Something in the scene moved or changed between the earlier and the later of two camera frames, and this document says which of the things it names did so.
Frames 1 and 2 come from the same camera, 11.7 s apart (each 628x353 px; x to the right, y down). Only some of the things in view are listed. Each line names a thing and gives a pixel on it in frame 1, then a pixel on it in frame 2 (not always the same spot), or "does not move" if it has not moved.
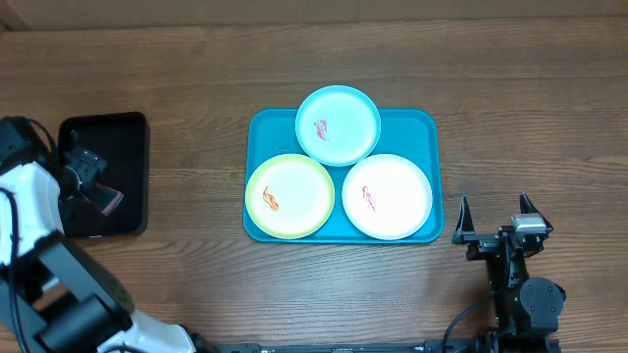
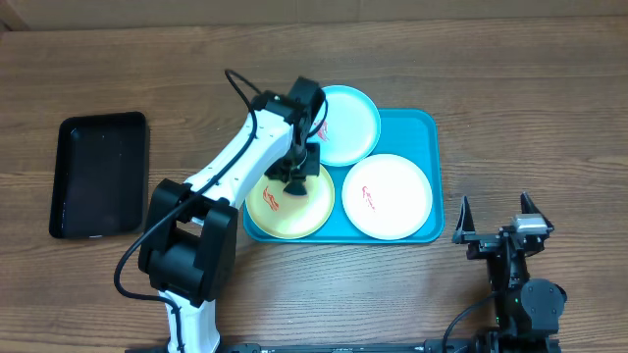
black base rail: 429,346 does not move
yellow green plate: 289,196 does not move
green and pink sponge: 107,199 -> 296,187
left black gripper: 89,162 -> 311,170
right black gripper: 484,243 does not move
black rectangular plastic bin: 120,138 does not move
